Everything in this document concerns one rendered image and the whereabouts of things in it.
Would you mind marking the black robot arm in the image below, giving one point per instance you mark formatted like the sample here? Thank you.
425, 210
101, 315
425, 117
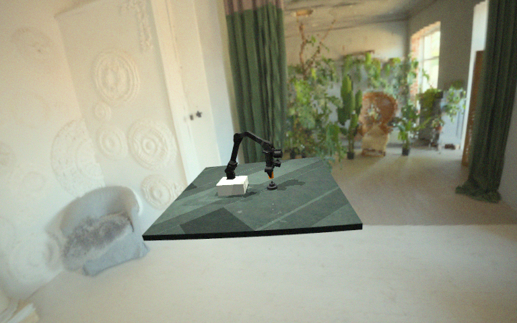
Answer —
269, 151

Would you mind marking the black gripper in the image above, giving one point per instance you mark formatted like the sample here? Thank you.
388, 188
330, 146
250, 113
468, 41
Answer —
269, 166

